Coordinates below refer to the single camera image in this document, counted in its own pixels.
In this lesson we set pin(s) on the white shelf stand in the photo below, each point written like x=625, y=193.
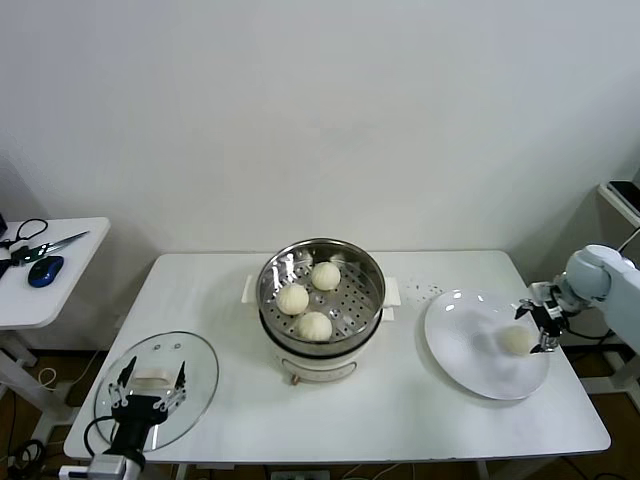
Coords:
x=604, y=192

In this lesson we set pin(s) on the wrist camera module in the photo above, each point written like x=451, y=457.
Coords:
x=542, y=291
x=90, y=470

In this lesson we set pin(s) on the white power strip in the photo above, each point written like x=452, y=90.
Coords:
x=300, y=476

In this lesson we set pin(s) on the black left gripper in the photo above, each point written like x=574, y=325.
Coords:
x=135, y=415

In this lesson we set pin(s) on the white round plate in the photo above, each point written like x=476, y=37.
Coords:
x=460, y=325

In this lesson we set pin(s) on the black tablet device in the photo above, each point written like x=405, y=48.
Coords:
x=625, y=192

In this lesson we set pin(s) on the stainless steel steamer basket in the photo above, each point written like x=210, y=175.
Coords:
x=360, y=300

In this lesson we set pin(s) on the white side table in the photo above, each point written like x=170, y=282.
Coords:
x=75, y=280

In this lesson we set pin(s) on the round glass pot lid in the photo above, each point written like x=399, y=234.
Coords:
x=200, y=370

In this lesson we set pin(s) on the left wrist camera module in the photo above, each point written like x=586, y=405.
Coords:
x=90, y=470

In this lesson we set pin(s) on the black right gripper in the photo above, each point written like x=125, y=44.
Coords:
x=552, y=315

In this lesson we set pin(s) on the white steamed baozi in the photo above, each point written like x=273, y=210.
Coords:
x=326, y=275
x=515, y=340
x=314, y=326
x=293, y=299

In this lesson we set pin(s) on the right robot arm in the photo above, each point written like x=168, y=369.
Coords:
x=620, y=300

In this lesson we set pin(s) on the blue computer mouse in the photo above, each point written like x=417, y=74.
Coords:
x=46, y=270

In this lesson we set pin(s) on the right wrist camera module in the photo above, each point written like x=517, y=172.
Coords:
x=542, y=291

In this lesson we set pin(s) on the small green lit board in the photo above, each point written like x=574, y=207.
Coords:
x=27, y=256

